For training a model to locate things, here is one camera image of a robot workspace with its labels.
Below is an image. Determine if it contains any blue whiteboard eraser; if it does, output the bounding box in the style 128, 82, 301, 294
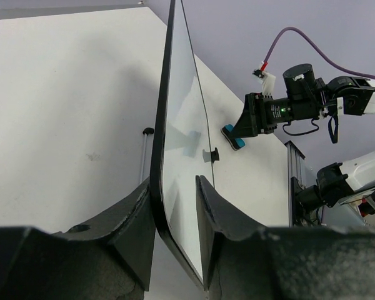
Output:
221, 124, 246, 151

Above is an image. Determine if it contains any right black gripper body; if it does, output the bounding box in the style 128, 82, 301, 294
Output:
253, 93, 293, 134

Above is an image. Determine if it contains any right black thin cable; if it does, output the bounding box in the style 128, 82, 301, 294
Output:
281, 115, 340, 144

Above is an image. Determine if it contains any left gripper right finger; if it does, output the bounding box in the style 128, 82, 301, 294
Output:
196, 176, 375, 299

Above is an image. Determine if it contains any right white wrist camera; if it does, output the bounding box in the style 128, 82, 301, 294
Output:
252, 69, 276, 96

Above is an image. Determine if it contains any white whiteboard black frame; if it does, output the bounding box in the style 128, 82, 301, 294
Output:
149, 1, 214, 288

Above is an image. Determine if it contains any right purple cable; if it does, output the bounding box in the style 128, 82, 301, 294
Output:
259, 26, 375, 83

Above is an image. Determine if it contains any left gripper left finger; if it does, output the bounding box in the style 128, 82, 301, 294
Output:
0, 181, 156, 299

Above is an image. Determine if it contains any aluminium front rail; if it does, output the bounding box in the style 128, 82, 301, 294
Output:
285, 141, 305, 227

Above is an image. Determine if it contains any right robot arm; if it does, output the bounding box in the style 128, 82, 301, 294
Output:
222, 63, 375, 225

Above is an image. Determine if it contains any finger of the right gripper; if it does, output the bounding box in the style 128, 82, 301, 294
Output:
229, 93, 259, 139

